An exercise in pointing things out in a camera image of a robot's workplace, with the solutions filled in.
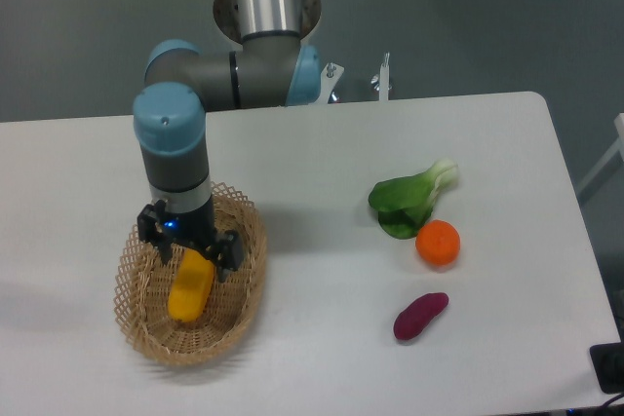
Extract black device at table edge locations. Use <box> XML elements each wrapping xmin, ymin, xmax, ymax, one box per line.
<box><xmin>589</xmin><ymin>342</ymin><xmax>623</xmax><ymax>395</ymax></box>

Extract yellow mango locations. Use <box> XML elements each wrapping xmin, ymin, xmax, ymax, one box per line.
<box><xmin>168</xmin><ymin>249</ymin><xmax>215</xmax><ymax>322</ymax></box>

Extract orange tangerine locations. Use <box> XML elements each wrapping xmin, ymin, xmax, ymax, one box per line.
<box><xmin>415</xmin><ymin>220</ymin><xmax>461</xmax><ymax>267</ymax></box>

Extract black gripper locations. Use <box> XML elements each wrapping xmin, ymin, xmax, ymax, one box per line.
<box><xmin>136</xmin><ymin>197</ymin><xmax>244</xmax><ymax>283</ymax></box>

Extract woven wicker basket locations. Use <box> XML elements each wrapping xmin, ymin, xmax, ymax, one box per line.
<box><xmin>113</xmin><ymin>182</ymin><xmax>267</xmax><ymax>366</ymax></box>

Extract purple sweet potato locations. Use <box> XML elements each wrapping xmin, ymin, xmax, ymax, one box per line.
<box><xmin>393</xmin><ymin>292</ymin><xmax>449</xmax><ymax>341</ymax></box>

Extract green bok choy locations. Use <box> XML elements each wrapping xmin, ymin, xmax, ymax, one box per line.
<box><xmin>368</xmin><ymin>158</ymin><xmax>459</xmax><ymax>240</ymax></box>

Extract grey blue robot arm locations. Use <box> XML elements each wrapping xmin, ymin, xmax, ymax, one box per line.
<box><xmin>133</xmin><ymin>0</ymin><xmax>321</xmax><ymax>280</ymax></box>

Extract white frame at right edge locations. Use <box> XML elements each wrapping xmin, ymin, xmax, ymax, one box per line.
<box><xmin>575</xmin><ymin>113</ymin><xmax>623</xmax><ymax>206</ymax></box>

